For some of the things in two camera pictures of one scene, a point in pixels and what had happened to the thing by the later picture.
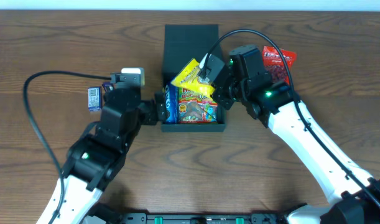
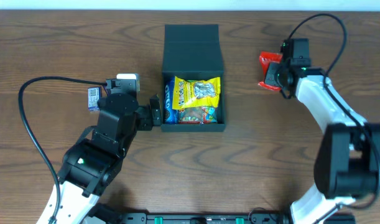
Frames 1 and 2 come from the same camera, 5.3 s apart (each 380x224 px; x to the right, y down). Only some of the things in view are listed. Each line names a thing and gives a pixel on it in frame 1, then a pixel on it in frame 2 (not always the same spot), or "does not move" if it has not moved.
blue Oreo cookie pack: (171, 104) does not move
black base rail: (189, 218) does not move
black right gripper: (222, 93) → (271, 75)
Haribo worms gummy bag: (194, 107) does not move
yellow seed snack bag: (188, 78) → (199, 93)
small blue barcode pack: (94, 98) does not move
